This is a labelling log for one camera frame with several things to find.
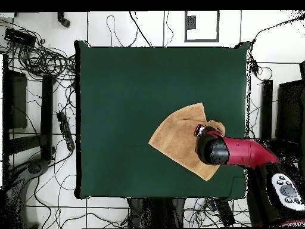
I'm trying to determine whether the grey rectangular frame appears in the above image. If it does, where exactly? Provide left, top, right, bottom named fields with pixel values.
left=184, top=10, right=220, bottom=43

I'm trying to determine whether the black angled object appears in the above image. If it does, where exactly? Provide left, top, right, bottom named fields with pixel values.
left=57, top=11, right=71, bottom=29

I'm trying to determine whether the wide black power strip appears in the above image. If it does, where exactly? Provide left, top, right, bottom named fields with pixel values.
left=213, top=199, right=236, bottom=227

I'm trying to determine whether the tan terry towel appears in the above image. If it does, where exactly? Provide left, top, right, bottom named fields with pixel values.
left=148, top=102, right=226, bottom=182

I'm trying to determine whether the black stand bar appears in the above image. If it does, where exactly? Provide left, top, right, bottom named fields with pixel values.
left=260, top=79, right=273, bottom=140
left=40, top=74, right=57, bottom=161

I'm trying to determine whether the dark grey square plate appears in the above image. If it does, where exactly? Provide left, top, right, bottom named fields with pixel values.
left=185, top=15, right=197, bottom=30

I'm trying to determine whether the dark green table cloth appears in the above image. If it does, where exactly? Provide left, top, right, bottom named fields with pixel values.
left=73, top=39, right=251, bottom=200

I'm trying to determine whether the grey chair base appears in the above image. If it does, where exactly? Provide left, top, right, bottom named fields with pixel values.
left=7, top=158, right=51, bottom=228

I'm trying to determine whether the black cabinet panel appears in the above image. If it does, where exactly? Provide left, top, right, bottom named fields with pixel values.
left=275, top=79, right=305, bottom=144
left=2, top=54, right=28, bottom=168

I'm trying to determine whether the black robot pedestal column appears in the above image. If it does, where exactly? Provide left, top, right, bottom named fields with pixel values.
left=128, top=197, right=186, bottom=228

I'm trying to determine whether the thick black cable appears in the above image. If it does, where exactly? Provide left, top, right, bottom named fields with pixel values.
left=129, top=11, right=153, bottom=48

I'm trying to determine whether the tangled black cable bundle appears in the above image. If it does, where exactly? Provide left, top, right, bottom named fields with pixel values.
left=0, top=18, right=77, bottom=83

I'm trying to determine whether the black rectangular box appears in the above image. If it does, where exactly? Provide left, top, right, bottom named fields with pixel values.
left=4, top=27, right=37, bottom=47

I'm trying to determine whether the black plug adapter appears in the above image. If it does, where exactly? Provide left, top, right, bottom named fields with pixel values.
left=250, top=59, right=260, bottom=75

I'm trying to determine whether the thin looped black cable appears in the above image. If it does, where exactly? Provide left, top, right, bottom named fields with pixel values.
left=106, top=15, right=139, bottom=48

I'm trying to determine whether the long black power strip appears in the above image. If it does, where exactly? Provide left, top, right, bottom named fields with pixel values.
left=56, top=112, right=75, bottom=151

